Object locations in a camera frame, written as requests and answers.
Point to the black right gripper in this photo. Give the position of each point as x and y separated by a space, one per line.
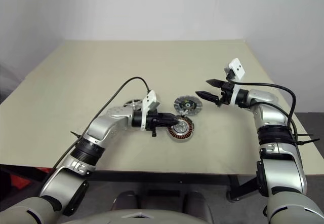
226 92

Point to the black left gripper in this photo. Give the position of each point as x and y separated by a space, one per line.
155 120

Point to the motor housing with copper windings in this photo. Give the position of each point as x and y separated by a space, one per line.
183 130

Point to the round grey motor lid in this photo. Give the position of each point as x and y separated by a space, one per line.
187 105

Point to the silver spoked rotor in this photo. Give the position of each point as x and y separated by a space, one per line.
132 104

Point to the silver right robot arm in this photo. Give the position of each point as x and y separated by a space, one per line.
278 168

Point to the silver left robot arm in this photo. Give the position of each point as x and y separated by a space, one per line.
101 129

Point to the dark rounded shape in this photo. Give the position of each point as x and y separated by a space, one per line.
125 201

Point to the grey robot torso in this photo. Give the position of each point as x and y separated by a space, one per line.
141 217

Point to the red object under table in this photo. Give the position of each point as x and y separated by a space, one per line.
22 178

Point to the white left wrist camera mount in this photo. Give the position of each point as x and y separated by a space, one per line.
149 99

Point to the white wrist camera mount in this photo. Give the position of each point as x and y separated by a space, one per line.
238 68
149 99

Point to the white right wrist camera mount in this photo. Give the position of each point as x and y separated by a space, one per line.
238 68

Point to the black table frame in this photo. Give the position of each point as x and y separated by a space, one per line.
164 177

